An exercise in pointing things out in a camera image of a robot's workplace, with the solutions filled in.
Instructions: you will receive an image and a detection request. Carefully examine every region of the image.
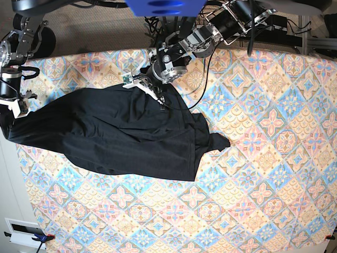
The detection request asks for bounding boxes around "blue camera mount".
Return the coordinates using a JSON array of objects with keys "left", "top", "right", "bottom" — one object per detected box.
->
[{"left": 125, "top": 0, "right": 206, "bottom": 17}]

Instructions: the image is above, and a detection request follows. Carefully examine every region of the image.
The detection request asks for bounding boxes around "black t-shirt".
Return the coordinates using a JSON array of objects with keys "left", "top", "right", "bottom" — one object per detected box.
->
[{"left": 1, "top": 85, "right": 230, "bottom": 181}]

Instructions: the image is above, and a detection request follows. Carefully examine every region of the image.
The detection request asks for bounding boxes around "patterned colourful tablecloth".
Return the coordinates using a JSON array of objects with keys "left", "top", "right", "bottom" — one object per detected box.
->
[{"left": 13, "top": 49, "right": 336, "bottom": 252}]

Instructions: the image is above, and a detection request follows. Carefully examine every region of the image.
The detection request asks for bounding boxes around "white wall vent box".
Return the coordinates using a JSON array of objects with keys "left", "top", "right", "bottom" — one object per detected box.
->
[{"left": 5, "top": 218, "right": 44, "bottom": 249}]

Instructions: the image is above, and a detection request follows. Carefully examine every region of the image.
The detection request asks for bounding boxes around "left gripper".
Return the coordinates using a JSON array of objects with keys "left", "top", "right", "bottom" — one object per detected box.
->
[{"left": 122, "top": 51, "right": 190, "bottom": 106}]

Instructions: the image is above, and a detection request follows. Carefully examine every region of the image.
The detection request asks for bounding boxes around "black round stool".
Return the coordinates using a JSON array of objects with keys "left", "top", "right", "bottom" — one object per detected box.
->
[{"left": 34, "top": 27, "right": 56, "bottom": 59}]

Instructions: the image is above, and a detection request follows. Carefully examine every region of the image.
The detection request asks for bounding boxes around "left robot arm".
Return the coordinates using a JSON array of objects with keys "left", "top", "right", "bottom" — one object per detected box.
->
[{"left": 122, "top": 1, "right": 276, "bottom": 105}]

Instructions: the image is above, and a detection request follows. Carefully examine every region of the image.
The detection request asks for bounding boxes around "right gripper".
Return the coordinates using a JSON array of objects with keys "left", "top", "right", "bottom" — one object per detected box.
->
[{"left": 1, "top": 66, "right": 40, "bottom": 119}]

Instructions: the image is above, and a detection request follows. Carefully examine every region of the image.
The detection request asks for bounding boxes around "white power strip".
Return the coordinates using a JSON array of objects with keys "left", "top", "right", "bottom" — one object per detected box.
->
[{"left": 196, "top": 24, "right": 222, "bottom": 36}]

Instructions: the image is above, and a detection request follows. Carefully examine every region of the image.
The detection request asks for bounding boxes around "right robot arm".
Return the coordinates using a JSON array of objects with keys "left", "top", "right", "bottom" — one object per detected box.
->
[{"left": 1, "top": 14, "right": 48, "bottom": 119}]

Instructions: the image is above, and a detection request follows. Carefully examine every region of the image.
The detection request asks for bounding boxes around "black clamp bottom right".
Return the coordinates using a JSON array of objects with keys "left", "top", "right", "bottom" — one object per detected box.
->
[{"left": 325, "top": 235, "right": 336, "bottom": 240}]

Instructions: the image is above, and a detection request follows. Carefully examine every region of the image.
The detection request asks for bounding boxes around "blue clamp bottom left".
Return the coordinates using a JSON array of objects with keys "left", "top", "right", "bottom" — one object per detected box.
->
[{"left": 4, "top": 232, "right": 55, "bottom": 243}]

